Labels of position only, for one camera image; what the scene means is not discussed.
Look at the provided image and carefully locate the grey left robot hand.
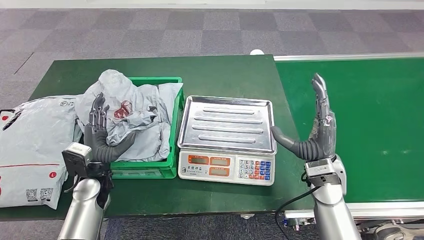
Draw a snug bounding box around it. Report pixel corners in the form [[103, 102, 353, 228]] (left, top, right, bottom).
[[83, 92, 137, 164]]

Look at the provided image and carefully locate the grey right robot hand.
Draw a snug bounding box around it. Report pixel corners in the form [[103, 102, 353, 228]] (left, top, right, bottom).
[[270, 73, 337, 162]]

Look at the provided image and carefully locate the grey parcel thin red line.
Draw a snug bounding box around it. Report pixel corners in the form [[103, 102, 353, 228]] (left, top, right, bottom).
[[112, 82, 184, 163]]

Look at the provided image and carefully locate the pale grey parcel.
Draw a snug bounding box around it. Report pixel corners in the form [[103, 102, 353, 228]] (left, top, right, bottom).
[[75, 69, 160, 147]]

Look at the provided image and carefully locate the green plastic crate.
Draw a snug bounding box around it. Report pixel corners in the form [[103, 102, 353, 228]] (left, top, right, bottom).
[[109, 76, 185, 180]]

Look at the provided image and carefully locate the large grey courier bag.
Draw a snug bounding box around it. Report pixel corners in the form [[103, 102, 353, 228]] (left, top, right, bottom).
[[0, 95, 84, 210]]

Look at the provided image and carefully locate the white electronic scale steel tray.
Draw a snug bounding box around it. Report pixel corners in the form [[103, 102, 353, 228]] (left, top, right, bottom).
[[177, 95, 277, 186]]

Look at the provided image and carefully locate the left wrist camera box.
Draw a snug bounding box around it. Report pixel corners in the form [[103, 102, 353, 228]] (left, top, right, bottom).
[[61, 142, 93, 178]]

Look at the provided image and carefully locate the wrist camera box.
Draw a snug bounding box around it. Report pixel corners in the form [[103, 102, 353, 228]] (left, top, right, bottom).
[[304, 158, 342, 188], [61, 142, 93, 178]]

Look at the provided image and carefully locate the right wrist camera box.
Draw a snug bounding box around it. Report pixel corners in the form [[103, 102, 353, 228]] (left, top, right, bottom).
[[304, 158, 342, 188]]

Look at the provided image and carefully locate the black left camera cable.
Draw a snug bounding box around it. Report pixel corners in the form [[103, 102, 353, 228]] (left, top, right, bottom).
[[63, 177, 82, 194]]

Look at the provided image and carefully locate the black camera cable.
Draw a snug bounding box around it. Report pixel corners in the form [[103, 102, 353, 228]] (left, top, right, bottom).
[[63, 177, 82, 194], [274, 185, 321, 240]]

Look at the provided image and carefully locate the black right camera cable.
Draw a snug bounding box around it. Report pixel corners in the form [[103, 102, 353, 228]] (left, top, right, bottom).
[[274, 185, 321, 240]]

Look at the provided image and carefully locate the grey metal machine bracket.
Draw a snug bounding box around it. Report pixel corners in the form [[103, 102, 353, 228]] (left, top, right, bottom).
[[359, 221, 424, 240]]

